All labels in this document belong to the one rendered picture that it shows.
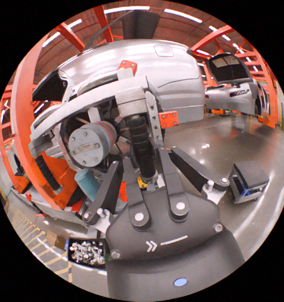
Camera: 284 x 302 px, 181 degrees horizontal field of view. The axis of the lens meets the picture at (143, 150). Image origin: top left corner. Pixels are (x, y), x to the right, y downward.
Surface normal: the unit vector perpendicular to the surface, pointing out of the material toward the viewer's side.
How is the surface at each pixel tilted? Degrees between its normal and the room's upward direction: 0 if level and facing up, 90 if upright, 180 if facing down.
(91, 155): 90
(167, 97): 90
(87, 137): 90
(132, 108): 90
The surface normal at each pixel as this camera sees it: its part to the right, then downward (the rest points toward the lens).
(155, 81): 0.11, 0.39
